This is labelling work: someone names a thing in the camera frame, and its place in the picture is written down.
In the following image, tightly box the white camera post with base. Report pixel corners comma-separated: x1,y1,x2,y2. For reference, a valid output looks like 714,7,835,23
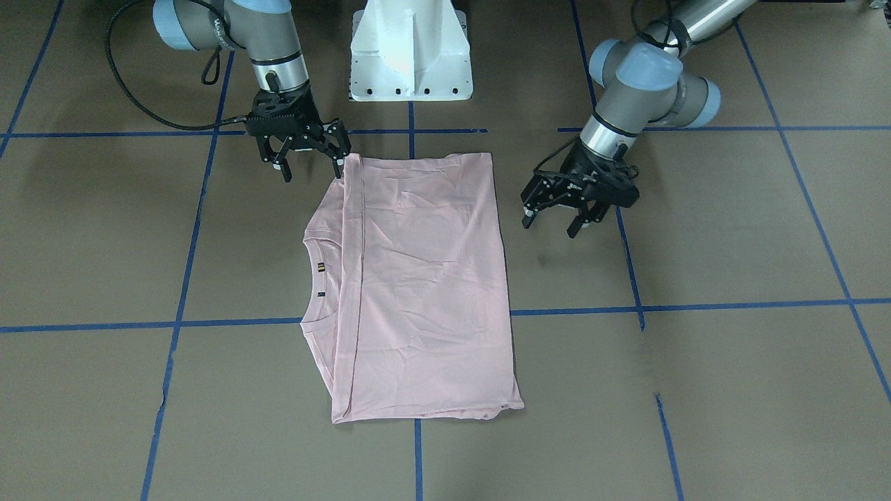
348,1,474,102

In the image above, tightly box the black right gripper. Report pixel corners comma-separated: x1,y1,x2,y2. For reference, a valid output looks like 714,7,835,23
247,82,352,183

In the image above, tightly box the pink Snoopy t-shirt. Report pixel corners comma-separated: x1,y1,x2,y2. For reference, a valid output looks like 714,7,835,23
300,152,524,424

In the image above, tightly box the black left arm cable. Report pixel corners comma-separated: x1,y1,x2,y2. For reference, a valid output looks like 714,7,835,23
631,0,690,49

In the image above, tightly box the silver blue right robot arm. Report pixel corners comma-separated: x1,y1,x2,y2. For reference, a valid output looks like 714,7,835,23
152,1,351,183

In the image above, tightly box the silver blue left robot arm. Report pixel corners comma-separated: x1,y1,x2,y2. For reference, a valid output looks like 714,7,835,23
521,1,750,237

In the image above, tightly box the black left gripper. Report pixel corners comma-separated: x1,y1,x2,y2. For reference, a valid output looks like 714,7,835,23
521,142,640,239

